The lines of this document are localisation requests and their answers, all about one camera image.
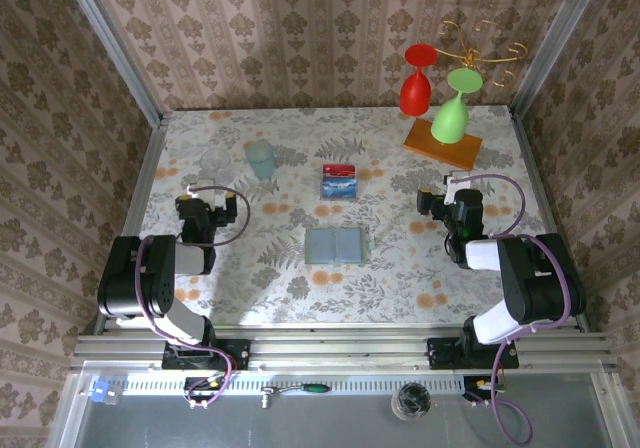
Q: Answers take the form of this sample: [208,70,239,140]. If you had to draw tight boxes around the red plastic goblet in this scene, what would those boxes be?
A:
[398,42,439,118]

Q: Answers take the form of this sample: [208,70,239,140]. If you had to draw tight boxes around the aluminium front rail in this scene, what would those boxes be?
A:
[69,323,620,375]

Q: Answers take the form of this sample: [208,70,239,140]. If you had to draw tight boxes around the round clear glass jar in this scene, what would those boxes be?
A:
[390,381,433,422]

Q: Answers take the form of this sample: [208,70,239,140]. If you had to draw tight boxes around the clear plastic cup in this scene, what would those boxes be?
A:
[198,146,236,187]

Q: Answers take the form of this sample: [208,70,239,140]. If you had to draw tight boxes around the floral table cover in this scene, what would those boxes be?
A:
[115,106,576,328]

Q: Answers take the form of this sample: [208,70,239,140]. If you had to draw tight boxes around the small blue and clear plug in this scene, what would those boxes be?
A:
[79,380,124,407]

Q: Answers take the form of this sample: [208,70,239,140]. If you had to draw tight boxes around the black connector with wires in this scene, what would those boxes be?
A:
[183,375,227,405]
[462,375,502,403]

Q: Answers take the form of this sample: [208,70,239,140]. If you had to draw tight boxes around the red credit card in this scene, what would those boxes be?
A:
[322,163,358,180]

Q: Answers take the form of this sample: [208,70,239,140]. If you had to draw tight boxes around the green plastic goblet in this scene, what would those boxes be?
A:
[430,66,485,145]

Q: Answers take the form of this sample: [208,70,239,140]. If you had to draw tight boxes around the white slotted cable duct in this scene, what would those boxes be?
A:
[122,371,466,397]

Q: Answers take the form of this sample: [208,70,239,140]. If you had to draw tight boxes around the blue credit card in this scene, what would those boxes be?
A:
[319,176,360,201]

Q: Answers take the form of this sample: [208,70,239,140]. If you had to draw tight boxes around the green handled ratchet tool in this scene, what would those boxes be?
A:
[259,381,332,409]

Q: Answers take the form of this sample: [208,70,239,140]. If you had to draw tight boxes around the gold wire glass rack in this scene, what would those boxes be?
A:
[433,17,529,89]

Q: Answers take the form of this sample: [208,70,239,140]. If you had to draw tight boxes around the orange wooden rack base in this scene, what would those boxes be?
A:
[403,117,484,172]

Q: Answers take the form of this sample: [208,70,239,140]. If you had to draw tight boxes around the aluminium frame post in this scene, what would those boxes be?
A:
[55,0,167,128]
[509,0,609,120]

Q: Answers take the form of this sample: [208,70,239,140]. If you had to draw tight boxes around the aluminium side rail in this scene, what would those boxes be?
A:
[508,107,591,333]
[92,112,169,337]

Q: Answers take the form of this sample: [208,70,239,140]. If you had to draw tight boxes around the green card holder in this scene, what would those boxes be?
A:
[303,226,376,268]

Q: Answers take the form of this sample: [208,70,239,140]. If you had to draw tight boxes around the red and blue packets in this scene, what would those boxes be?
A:
[318,162,360,202]

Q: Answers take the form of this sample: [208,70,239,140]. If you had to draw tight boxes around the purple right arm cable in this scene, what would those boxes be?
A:
[451,173,575,445]

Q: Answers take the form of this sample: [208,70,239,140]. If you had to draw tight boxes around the frosted blue plastic cup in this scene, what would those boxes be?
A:
[244,139,277,182]

